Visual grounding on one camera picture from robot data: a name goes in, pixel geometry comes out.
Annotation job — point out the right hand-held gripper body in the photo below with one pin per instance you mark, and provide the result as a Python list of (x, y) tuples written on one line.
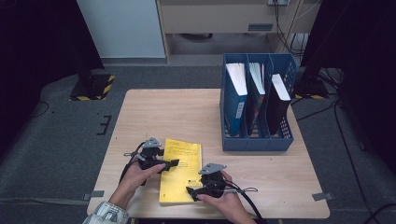
[(213, 183)]

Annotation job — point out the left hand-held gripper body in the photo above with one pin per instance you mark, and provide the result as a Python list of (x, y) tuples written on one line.
[(149, 154)]

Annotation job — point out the yellow book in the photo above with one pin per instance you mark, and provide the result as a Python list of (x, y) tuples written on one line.
[(183, 180)]

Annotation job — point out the blue file rack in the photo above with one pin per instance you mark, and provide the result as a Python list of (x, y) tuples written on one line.
[(258, 144)]

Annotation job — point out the blue book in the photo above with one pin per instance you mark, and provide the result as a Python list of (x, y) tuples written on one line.
[(234, 109)]

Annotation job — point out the dark illustrated book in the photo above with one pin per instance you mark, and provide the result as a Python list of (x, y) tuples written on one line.
[(256, 105)]

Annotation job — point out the black book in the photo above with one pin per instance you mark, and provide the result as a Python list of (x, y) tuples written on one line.
[(275, 112)]

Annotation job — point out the person's right hand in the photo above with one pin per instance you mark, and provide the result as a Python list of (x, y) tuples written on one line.
[(229, 205)]

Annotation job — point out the person's left hand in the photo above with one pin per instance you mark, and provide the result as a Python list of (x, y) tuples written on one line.
[(134, 183)]

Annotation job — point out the grey tape piece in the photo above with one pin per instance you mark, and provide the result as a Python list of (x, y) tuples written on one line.
[(92, 195), (322, 196)]

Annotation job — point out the black yellow-striped stand base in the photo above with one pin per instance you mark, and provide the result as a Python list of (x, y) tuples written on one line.
[(93, 88), (311, 90)]

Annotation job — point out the white cabinet panel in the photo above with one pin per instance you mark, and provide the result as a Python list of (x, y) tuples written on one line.
[(124, 28)]

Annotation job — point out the beige desk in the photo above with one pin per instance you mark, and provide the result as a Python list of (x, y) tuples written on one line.
[(211, 18)]

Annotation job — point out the black curtain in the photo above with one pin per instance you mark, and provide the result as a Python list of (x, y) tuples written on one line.
[(358, 46), (37, 46)]

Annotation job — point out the white power socket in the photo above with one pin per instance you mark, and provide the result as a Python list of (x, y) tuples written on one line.
[(278, 2)]

